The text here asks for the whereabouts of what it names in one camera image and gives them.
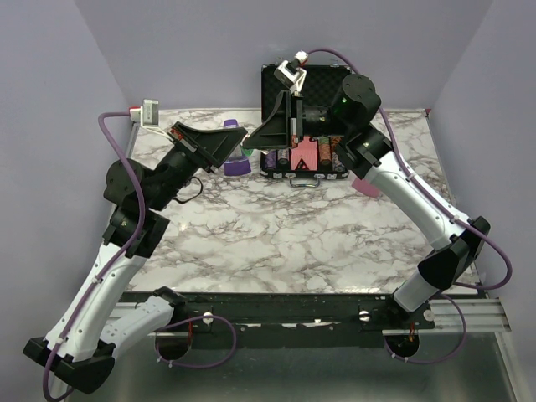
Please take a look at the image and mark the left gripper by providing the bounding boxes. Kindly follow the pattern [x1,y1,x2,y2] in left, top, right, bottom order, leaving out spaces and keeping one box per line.
[148,121,246,212]

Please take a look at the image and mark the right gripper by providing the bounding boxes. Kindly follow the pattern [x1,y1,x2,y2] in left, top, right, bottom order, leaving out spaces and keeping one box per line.
[242,91,351,151]

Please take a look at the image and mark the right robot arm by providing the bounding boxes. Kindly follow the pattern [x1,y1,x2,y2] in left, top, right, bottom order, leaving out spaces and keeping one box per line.
[244,74,490,328]

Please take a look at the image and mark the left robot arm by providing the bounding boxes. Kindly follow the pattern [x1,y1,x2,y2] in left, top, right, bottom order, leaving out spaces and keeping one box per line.
[23,112,247,401]

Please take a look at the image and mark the purple metronome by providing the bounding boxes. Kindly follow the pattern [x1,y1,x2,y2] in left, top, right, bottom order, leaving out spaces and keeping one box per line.
[224,145,251,177]

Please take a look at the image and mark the red playing card deck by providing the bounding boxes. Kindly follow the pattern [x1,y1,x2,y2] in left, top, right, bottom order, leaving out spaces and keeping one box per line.
[290,137,318,171]

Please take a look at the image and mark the black poker chip case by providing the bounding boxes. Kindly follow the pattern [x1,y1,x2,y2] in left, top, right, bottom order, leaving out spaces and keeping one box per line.
[260,64,351,187]

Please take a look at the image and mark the pink box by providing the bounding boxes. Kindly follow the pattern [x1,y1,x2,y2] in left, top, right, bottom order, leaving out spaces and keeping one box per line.
[352,178,380,198]

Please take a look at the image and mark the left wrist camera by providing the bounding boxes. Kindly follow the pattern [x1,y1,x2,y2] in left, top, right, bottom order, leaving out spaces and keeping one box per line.
[128,99,167,136]

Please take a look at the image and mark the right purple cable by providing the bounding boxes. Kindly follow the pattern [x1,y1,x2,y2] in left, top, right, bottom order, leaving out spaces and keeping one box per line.
[305,48,513,364]

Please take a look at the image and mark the purple cable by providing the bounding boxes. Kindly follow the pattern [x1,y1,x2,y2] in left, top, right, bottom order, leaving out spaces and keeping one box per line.
[41,111,238,402]
[305,48,513,364]

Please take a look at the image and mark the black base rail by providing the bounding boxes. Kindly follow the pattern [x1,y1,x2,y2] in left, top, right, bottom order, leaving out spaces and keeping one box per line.
[121,291,461,351]

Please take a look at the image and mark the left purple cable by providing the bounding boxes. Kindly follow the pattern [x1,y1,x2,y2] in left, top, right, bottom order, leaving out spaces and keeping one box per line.
[41,111,238,402]

